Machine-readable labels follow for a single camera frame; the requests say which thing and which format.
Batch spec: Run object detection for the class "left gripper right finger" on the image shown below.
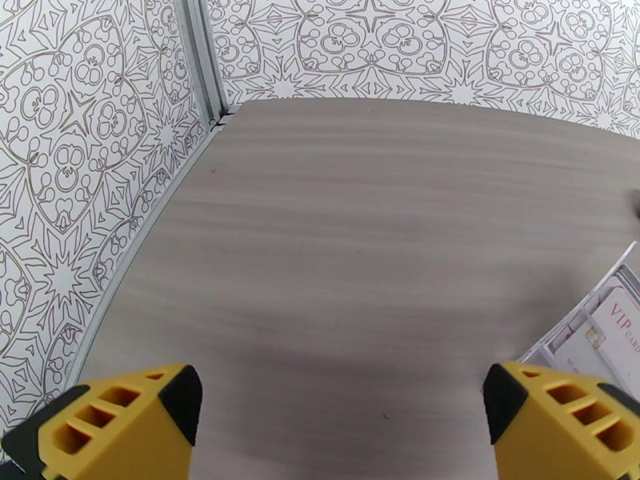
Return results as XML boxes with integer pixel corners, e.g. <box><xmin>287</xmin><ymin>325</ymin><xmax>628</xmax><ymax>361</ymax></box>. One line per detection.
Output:
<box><xmin>482</xmin><ymin>362</ymin><xmax>640</xmax><ymax>480</ymax></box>

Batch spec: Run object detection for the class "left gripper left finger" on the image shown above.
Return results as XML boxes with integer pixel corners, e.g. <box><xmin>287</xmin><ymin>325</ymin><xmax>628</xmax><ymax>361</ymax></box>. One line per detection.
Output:
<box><xmin>0</xmin><ymin>363</ymin><xmax>203</xmax><ymax>480</ymax></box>

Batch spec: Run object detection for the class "white printed card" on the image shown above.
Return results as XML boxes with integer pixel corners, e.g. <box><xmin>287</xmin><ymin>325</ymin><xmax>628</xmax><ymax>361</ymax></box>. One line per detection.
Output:
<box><xmin>547</xmin><ymin>321</ymin><xmax>623</xmax><ymax>387</ymax></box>

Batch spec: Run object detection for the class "white VIP card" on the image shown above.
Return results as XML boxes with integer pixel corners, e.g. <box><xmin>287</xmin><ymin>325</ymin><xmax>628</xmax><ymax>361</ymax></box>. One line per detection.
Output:
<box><xmin>587</xmin><ymin>286</ymin><xmax>640</xmax><ymax>392</ymax></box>

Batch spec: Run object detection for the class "clear acrylic card stand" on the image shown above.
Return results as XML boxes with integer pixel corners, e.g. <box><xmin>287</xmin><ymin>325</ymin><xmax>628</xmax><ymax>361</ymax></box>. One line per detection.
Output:
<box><xmin>519</xmin><ymin>241</ymin><xmax>640</xmax><ymax>394</ymax></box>

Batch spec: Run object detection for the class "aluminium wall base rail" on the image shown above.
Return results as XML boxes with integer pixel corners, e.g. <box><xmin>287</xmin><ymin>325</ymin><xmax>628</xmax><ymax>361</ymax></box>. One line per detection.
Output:
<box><xmin>62</xmin><ymin>121</ymin><xmax>223</xmax><ymax>392</ymax></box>

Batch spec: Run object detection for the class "aluminium corner post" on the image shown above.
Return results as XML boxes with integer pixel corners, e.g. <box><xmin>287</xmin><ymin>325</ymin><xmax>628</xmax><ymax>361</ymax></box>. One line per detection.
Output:
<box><xmin>172</xmin><ymin>0</ymin><xmax>236</xmax><ymax>129</ymax></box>

